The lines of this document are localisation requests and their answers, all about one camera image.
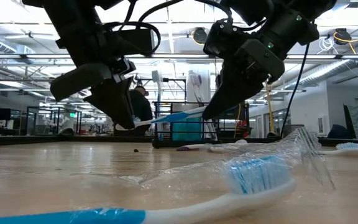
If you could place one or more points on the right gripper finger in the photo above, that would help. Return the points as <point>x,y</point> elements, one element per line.
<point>235,87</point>

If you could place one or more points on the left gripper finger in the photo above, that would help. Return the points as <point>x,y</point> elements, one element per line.
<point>117,102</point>

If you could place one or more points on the teal toothpaste tube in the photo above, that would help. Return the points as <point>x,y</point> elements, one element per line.
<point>194,130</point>

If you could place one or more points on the teal mouthwash bottle white cap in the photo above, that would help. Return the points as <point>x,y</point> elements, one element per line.
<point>179,130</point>

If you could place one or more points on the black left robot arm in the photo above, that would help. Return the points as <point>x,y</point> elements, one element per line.
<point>73,25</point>

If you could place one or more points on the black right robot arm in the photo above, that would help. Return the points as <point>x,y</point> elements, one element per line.
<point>291,7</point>

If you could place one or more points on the person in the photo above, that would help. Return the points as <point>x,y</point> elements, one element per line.
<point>141,109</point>

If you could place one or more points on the black office chair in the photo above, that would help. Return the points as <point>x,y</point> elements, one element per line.
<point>348,121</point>

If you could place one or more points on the black workstation frame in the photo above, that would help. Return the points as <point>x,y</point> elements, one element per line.
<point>53,107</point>

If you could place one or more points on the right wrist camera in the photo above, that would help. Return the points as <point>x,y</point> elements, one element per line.
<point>222,39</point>

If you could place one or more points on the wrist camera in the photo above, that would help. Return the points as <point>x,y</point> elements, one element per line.
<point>135,42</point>
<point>222,39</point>

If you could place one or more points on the silver ventilation duct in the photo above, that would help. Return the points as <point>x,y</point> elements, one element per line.
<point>322,72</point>

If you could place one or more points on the black frame with camera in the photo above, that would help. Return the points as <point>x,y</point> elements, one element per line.
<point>166,80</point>

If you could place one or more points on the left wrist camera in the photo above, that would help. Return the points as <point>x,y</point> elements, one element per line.
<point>135,42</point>

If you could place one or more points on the black metal table frame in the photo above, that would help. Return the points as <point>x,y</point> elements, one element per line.
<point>26,139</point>

